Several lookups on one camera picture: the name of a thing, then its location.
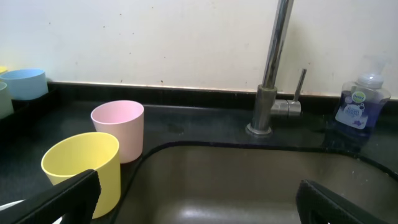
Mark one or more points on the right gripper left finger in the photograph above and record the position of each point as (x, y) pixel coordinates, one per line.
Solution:
(62, 199)

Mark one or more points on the blue soap bottle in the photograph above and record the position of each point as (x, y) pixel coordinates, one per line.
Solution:
(357, 109)

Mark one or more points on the green cup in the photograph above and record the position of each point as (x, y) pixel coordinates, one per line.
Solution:
(5, 102)

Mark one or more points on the blue cup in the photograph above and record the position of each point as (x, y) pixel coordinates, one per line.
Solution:
(28, 85)

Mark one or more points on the steel tap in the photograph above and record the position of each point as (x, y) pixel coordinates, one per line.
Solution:
(273, 56)

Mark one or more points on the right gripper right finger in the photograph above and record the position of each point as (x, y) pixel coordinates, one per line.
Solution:
(323, 205)

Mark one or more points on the yellow cup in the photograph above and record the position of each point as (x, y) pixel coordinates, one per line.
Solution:
(81, 152)
(2, 70)

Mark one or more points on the steel sink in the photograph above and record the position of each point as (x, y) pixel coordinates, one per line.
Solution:
(217, 174)

